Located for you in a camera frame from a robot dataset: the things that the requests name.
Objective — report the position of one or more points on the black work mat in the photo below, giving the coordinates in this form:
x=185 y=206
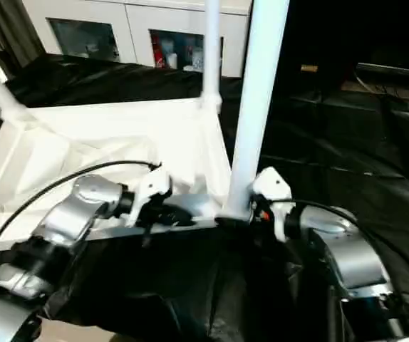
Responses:
x=333 y=164

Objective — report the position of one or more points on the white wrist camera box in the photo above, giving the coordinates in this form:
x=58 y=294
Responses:
x=272 y=192
x=151 y=192

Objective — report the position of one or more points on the red bottle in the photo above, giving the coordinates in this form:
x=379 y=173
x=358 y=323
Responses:
x=157 y=53

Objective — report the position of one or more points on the white plastic table top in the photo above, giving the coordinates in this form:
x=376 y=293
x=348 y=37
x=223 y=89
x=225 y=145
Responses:
x=83 y=142

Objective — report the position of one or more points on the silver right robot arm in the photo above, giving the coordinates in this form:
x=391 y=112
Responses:
x=340 y=249

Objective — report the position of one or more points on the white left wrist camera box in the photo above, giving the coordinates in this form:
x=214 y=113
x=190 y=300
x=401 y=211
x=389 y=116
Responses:
x=151 y=192

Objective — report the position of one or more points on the black low cabinet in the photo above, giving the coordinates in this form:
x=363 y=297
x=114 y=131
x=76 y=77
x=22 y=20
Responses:
x=361 y=35

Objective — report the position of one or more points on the white display cabinet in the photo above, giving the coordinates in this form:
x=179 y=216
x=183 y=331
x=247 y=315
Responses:
x=119 y=18

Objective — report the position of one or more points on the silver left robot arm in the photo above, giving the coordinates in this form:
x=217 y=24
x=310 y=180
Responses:
x=55 y=235

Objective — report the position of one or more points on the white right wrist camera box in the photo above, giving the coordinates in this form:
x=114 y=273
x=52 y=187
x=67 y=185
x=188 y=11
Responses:
x=272 y=192

